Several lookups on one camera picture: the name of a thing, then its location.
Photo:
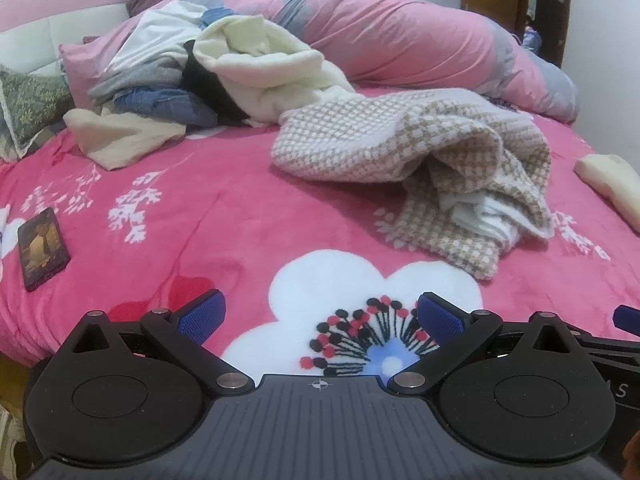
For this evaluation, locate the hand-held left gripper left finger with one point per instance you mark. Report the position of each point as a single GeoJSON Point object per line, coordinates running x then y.
{"type": "Point", "coordinates": [202, 315]}

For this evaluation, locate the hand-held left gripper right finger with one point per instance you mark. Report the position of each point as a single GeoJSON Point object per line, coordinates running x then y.
{"type": "Point", "coordinates": [440, 317]}

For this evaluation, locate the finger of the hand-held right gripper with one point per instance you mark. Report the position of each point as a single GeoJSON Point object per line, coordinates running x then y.
{"type": "Point", "coordinates": [626, 317]}
{"type": "Point", "coordinates": [610, 346]}

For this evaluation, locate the beige white checkered sweater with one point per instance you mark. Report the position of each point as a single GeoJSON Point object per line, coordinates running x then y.
{"type": "Point", "coordinates": [350, 140]}

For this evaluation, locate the pink floral bed blanket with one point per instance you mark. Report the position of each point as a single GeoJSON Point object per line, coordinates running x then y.
{"type": "Point", "coordinates": [200, 220]}

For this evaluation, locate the folded cream garment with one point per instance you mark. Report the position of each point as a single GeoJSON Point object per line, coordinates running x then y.
{"type": "Point", "coordinates": [612, 185]}

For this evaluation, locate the black smartphone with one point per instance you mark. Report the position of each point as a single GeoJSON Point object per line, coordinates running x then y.
{"type": "Point", "coordinates": [42, 250]}

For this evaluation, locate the cream cloth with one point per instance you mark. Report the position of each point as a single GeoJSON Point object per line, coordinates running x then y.
{"type": "Point", "coordinates": [120, 140]}

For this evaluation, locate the blue denim garment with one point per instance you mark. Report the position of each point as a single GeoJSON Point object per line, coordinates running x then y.
{"type": "Point", "coordinates": [165, 105]}

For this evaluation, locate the black garment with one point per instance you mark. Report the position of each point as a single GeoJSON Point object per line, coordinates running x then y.
{"type": "Point", "coordinates": [205, 90]}

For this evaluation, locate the cream fleece garment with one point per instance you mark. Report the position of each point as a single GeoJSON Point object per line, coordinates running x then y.
{"type": "Point", "coordinates": [280, 75]}

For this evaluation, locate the white grey garment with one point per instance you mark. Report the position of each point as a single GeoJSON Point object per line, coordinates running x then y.
{"type": "Point", "coordinates": [145, 55]}

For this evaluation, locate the green patterned pillow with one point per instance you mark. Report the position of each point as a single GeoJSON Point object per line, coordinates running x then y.
{"type": "Point", "coordinates": [30, 105]}

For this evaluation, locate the pink pillow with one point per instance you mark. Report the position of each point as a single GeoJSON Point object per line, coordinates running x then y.
{"type": "Point", "coordinates": [80, 67]}

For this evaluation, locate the pink grey rolled quilt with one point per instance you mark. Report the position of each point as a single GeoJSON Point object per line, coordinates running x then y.
{"type": "Point", "coordinates": [380, 35]}

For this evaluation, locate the blue cloth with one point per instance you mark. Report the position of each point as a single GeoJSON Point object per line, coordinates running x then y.
{"type": "Point", "coordinates": [217, 16]}

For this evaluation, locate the pink white headboard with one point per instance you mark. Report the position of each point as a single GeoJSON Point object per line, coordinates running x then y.
{"type": "Point", "coordinates": [40, 20]}

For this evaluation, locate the dark wooden door frame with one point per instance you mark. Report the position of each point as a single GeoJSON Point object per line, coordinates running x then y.
{"type": "Point", "coordinates": [566, 10]}

